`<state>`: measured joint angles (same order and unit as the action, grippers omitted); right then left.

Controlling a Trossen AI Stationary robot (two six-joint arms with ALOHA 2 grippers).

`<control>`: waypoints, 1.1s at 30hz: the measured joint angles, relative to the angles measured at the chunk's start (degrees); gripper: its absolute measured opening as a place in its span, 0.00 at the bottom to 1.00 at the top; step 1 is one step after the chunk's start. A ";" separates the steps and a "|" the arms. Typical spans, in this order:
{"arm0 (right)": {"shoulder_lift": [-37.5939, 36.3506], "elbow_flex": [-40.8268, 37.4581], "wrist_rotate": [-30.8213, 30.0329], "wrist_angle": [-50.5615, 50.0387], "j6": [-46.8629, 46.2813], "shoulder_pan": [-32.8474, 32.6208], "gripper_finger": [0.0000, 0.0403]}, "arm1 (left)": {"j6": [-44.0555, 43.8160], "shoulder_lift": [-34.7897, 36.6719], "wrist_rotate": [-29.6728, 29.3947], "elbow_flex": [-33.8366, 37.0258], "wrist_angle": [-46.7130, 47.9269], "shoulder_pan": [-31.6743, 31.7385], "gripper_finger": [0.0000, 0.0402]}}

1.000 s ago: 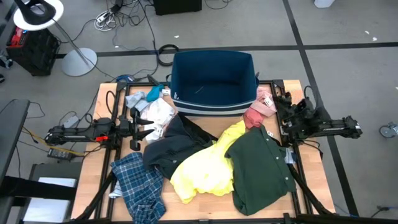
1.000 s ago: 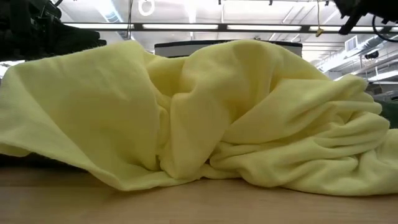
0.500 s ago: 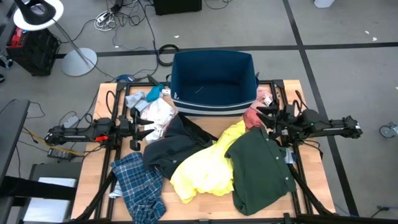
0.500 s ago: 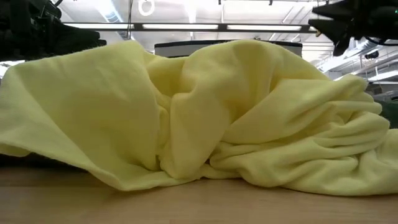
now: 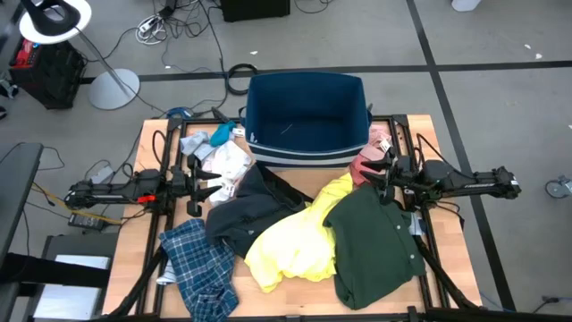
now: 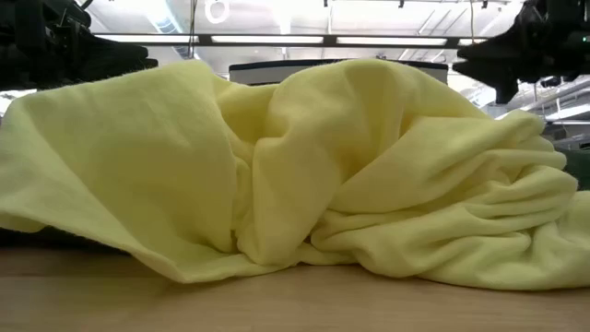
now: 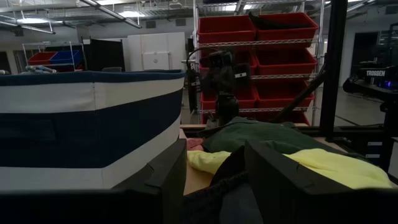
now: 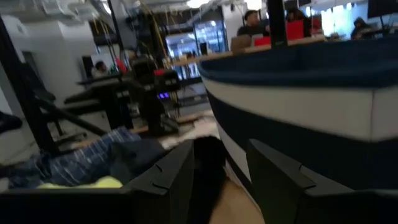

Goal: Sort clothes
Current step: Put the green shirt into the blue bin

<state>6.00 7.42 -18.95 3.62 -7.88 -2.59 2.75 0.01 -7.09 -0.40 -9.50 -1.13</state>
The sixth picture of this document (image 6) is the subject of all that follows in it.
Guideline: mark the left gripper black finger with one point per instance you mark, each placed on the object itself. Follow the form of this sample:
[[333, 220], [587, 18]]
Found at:
[[120, 60]]

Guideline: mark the pale yellow garment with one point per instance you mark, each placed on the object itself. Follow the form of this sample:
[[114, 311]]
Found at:
[[295, 175]]

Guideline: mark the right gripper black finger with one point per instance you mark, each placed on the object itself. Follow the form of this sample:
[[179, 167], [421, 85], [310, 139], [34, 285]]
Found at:
[[498, 48], [498, 74]]

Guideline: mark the navy white striped fabric basket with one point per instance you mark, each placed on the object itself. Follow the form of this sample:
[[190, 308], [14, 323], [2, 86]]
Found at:
[[253, 76]]

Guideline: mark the black ceiling device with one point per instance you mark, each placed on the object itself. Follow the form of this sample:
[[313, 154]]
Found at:
[[551, 82]]

